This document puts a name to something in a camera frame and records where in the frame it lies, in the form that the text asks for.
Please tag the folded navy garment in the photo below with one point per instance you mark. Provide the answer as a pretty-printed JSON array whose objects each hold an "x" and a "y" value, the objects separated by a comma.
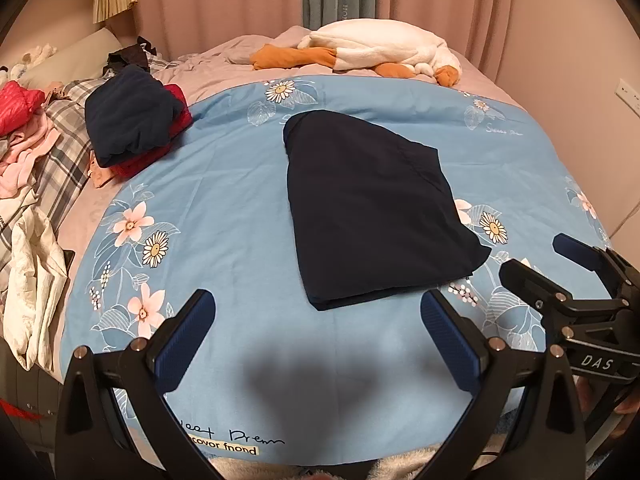
[{"x": 130, "y": 115}]

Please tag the white wall socket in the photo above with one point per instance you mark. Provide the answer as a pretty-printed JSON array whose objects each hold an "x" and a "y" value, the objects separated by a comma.
[{"x": 629, "y": 94}]

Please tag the pink curtain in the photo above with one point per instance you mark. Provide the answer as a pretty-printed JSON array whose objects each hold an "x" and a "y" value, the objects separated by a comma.
[
  {"x": 475, "y": 0},
  {"x": 220, "y": 0}
]

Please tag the person's right hand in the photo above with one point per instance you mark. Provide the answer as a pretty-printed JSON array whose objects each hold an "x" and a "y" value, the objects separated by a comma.
[{"x": 630, "y": 404}]

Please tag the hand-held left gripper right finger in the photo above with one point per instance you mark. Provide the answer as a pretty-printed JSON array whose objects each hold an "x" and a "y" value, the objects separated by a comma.
[{"x": 447, "y": 340}]

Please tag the small white plush toys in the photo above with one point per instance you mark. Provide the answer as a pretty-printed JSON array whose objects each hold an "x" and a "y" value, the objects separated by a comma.
[{"x": 30, "y": 60}]

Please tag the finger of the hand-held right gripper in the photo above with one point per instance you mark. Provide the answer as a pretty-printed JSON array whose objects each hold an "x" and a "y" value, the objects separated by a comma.
[
  {"x": 575, "y": 252},
  {"x": 530, "y": 285}
]

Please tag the pink patterned cloth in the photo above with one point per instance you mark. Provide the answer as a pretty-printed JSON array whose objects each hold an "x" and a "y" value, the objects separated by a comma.
[{"x": 105, "y": 172}]

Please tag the blue floral blanket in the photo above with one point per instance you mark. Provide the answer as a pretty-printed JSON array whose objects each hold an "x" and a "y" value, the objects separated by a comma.
[{"x": 225, "y": 220}]

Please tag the pale pink garment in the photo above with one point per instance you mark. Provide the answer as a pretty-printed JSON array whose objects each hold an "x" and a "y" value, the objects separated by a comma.
[{"x": 25, "y": 160}]

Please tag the white crumpled garment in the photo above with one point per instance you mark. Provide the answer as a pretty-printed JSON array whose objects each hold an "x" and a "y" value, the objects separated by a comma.
[{"x": 35, "y": 280}]

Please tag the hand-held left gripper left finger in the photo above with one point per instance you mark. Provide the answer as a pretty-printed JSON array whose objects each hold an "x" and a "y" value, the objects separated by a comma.
[{"x": 185, "y": 340}]

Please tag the red puffer jacket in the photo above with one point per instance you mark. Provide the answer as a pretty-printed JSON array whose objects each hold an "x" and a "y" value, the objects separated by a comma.
[{"x": 20, "y": 107}]

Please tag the dark suitcase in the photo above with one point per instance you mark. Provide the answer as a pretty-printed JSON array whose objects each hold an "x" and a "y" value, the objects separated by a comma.
[{"x": 30, "y": 400}]

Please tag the folded red garment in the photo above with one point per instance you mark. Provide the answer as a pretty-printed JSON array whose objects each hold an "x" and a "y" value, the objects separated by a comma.
[{"x": 177, "y": 107}]

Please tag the black crumpled garment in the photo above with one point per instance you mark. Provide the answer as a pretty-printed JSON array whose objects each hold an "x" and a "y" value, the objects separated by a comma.
[{"x": 130, "y": 57}]

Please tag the beige pillow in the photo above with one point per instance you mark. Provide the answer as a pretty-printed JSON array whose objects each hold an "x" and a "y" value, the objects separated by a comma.
[{"x": 75, "y": 57}]

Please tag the grey plaid cloth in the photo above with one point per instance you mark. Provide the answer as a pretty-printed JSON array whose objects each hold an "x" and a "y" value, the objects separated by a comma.
[{"x": 65, "y": 125}]

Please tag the white goose plush toy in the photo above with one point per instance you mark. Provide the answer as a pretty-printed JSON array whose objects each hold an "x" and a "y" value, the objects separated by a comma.
[{"x": 380, "y": 40}]

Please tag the navy collared jacket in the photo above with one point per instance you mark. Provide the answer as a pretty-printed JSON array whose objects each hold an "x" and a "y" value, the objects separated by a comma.
[{"x": 370, "y": 210}]

